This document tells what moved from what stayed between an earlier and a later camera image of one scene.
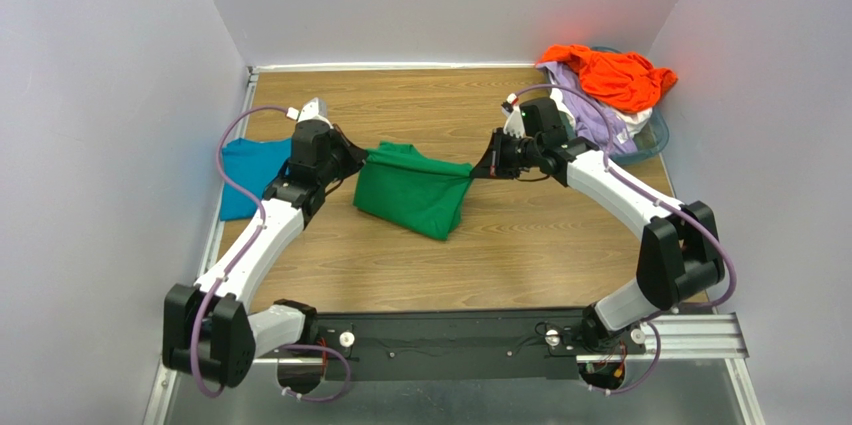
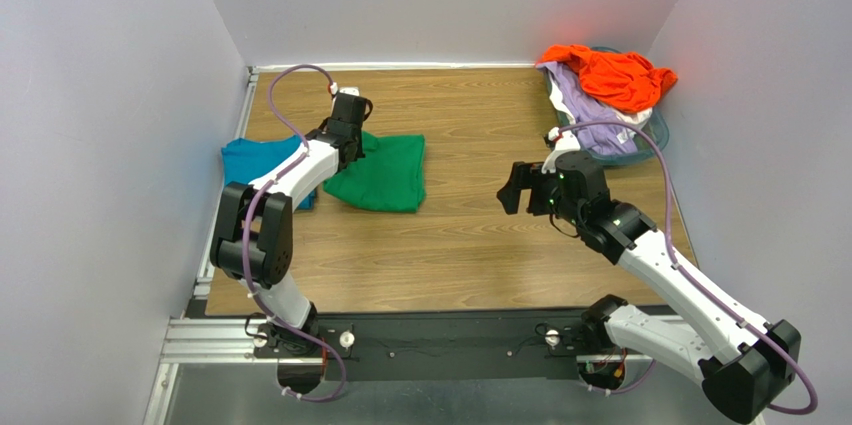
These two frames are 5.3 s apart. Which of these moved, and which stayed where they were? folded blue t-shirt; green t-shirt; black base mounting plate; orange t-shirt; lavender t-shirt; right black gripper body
Moved: right black gripper body; green t-shirt
Stayed: orange t-shirt; lavender t-shirt; folded blue t-shirt; black base mounting plate
